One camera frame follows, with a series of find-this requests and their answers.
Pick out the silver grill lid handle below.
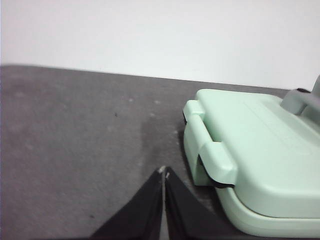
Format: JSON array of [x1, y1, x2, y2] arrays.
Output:
[[281, 74, 320, 119]]

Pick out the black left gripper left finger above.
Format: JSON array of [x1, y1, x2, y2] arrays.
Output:
[[89, 167, 165, 240]]

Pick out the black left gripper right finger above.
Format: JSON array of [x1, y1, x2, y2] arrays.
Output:
[[164, 166, 241, 240]]

